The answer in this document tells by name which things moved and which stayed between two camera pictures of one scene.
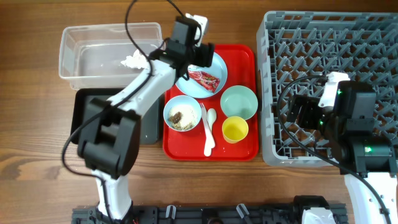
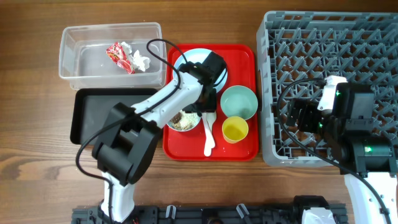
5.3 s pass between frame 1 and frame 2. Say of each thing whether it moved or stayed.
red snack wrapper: moved
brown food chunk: stayed
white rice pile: stayed
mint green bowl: stayed
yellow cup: stayed
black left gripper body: moved
